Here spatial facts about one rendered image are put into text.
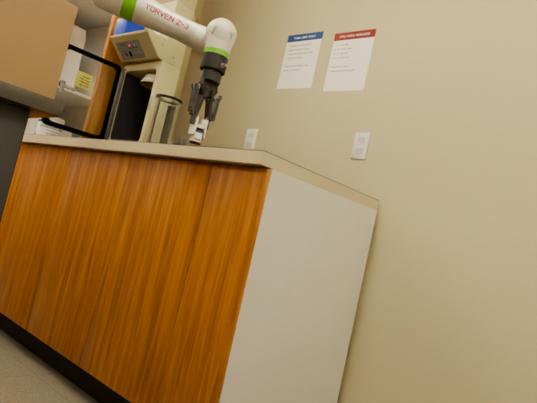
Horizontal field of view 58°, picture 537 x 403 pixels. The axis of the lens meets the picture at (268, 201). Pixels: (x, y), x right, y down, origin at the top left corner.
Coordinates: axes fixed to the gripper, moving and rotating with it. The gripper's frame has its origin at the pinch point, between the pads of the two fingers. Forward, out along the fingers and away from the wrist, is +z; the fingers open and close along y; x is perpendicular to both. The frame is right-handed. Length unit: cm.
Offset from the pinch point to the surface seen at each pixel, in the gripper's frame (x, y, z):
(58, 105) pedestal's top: -1, -50, 10
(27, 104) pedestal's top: 0, -58, 13
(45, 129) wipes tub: 132, 11, 3
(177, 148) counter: -4.0, -9.9, 10.1
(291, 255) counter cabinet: -43, 11, 36
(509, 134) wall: -86, 60, -21
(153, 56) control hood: 65, 19, -39
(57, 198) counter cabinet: 73, -4, 36
